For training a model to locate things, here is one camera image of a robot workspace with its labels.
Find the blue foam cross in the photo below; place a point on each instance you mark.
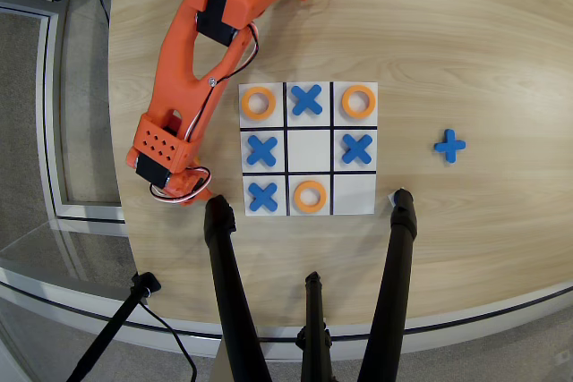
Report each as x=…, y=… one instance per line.
x=307, y=100
x=262, y=150
x=263, y=197
x=450, y=146
x=357, y=149

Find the white floor frame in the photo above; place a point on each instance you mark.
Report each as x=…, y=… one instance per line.
x=47, y=131

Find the thin black tripod leg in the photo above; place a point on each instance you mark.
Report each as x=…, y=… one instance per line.
x=314, y=310

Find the black pole with clamp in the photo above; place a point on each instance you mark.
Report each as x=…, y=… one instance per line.
x=112, y=328

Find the small white sticker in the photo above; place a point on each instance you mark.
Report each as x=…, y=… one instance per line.
x=390, y=197

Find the white tic-tac-toe board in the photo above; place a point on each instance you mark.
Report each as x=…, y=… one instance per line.
x=309, y=149

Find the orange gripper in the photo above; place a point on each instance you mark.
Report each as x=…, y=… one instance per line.
x=195, y=194

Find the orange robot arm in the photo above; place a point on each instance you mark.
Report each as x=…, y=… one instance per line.
x=174, y=64

